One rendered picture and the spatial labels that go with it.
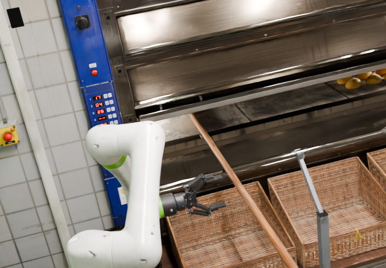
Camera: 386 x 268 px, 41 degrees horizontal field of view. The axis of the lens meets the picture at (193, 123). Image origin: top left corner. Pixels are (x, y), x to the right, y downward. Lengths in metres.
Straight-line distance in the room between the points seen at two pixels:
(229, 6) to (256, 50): 0.28
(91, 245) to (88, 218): 1.22
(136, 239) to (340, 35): 1.70
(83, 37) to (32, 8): 0.25
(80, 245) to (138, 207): 0.21
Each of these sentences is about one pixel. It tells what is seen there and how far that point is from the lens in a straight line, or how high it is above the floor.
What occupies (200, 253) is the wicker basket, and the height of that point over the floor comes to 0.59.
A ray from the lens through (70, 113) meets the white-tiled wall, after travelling 2.59.
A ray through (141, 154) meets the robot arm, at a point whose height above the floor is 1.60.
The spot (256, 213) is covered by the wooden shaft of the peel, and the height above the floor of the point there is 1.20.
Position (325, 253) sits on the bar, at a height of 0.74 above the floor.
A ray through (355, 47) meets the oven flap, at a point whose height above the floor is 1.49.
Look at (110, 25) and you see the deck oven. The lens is 2.49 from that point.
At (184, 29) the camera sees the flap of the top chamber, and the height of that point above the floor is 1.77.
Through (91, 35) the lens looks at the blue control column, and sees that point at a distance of 2.46.
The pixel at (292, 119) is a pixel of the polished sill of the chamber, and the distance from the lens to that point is 2.88.
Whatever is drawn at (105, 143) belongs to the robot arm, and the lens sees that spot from 1.82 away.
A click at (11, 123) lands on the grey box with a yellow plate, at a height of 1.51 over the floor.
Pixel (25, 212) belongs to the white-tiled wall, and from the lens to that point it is 2.83.
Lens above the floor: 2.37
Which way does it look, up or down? 24 degrees down
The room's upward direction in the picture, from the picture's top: 9 degrees counter-clockwise
